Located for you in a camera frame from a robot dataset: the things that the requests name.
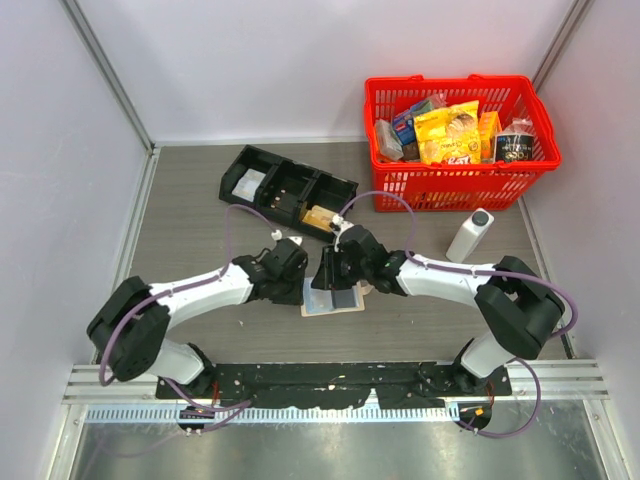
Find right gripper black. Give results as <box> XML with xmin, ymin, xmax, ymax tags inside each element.
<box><xmin>312</xmin><ymin>245</ymin><xmax>371</xmax><ymax>290</ymax></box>

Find beige leather card holder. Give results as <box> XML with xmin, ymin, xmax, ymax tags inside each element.
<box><xmin>301</xmin><ymin>277</ymin><xmax>373</xmax><ymax>317</ymax></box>

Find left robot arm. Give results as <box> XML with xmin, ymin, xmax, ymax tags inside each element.
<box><xmin>87</xmin><ymin>236</ymin><xmax>308</xmax><ymax>398</ymax></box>

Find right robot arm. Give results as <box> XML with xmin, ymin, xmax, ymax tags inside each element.
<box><xmin>311</xmin><ymin>225</ymin><xmax>565</xmax><ymax>395</ymax></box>

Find gold card in tray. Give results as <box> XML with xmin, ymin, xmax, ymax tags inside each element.
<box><xmin>302</xmin><ymin>205</ymin><xmax>336</xmax><ymax>233</ymax></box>

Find white cards in tray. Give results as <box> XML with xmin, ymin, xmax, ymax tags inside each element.
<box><xmin>232</xmin><ymin>169</ymin><xmax>266</xmax><ymax>202</ymax></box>

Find black three-compartment tray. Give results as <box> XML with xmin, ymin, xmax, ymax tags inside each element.
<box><xmin>219</xmin><ymin>145</ymin><xmax>358</xmax><ymax>242</ymax></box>

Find red plastic shopping basket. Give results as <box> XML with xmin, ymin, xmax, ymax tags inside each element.
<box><xmin>364</xmin><ymin>75</ymin><xmax>562</xmax><ymax>213</ymax></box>

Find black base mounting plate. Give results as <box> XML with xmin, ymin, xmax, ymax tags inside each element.
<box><xmin>149</xmin><ymin>361</ymin><xmax>512</xmax><ymax>410</ymax></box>

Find grey wrapped package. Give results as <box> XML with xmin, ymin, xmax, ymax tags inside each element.
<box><xmin>375</xmin><ymin>119</ymin><xmax>404</xmax><ymax>161</ymax></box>

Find brown chocolate box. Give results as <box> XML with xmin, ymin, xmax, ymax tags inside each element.
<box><xmin>402</xmin><ymin>142</ymin><xmax>420</xmax><ymax>162</ymax></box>

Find blue snack box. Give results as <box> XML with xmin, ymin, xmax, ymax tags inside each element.
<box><xmin>391</xmin><ymin>110</ymin><xmax>416</xmax><ymax>145</ymax></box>

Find yellow chips bag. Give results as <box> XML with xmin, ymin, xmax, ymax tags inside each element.
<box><xmin>414</xmin><ymin>100</ymin><xmax>481</xmax><ymax>165</ymax></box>

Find green sponge pack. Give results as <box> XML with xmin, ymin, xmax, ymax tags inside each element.
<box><xmin>410</xmin><ymin>98</ymin><xmax>435</xmax><ymax>117</ymax></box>

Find black round can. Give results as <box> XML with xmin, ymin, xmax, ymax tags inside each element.
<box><xmin>494</xmin><ymin>132</ymin><xmax>534</xmax><ymax>163</ymax></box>

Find orange snack box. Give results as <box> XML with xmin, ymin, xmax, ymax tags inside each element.
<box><xmin>478</xmin><ymin>111</ymin><xmax>502</xmax><ymax>164</ymax></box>

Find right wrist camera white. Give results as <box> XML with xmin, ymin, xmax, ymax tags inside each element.
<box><xmin>330</xmin><ymin>214</ymin><xmax>354</xmax><ymax>252</ymax></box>

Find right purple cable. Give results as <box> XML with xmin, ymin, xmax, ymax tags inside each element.
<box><xmin>331</xmin><ymin>190</ymin><xmax>581</xmax><ymax>441</ymax></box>

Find purple cable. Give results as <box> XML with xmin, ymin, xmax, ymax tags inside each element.
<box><xmin>331</xmin><ymin>190</ymin><xmax>581</xmax><ymax>441</ymax></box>
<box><xmin>98</xmin><ymin>203</ymin><xmax>286</xmax><ymax>436</ymax></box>

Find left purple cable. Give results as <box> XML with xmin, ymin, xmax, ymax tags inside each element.
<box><xmin>98</xmin><ymin>203</ymin><xmax>286</xmax><ymax>436</ymax></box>

